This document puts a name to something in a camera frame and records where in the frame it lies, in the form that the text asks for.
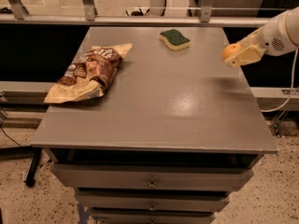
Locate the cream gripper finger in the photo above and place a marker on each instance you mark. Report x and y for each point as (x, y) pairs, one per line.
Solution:
(251, 39)
(246, 55)

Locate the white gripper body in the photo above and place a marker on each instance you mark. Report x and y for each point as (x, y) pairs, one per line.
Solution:
(271, 37)

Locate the orange fruit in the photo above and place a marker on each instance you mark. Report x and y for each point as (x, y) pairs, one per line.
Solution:
(230, 50)

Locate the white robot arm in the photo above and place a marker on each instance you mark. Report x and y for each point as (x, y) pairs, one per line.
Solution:
(279, 36)

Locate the green and yellow sponge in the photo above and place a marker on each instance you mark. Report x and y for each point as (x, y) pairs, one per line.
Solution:
(174, 39)

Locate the grey drawer cabinet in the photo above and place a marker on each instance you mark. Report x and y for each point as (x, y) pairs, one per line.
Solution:
(165, 108)

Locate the brown chip bag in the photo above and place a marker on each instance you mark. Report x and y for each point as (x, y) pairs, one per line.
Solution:
(89, 75)

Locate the top grey drawer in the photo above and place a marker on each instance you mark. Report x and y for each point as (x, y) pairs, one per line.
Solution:
(151, 177)

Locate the grey drawer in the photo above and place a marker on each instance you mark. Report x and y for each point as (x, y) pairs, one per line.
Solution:
(151, 201)
(151, 177)
(147, 217)

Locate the middle grey drawer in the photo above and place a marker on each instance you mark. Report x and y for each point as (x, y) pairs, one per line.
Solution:
(151, 201)

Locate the bottom grey drawer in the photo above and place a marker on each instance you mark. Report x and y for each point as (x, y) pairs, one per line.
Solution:
(147, 217)

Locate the metal railing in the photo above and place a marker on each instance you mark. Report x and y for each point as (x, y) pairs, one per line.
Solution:
(223, 13)

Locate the black stand leg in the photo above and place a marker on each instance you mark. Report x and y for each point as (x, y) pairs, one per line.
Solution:
(30, 178)

